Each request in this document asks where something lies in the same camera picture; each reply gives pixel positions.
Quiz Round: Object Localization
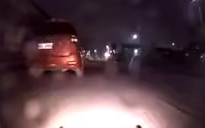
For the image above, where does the dark asphalt road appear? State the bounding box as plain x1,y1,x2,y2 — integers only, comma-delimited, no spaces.
0,59,205,128

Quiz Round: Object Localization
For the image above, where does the red car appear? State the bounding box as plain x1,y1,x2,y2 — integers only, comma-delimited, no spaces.
27,19,85,77

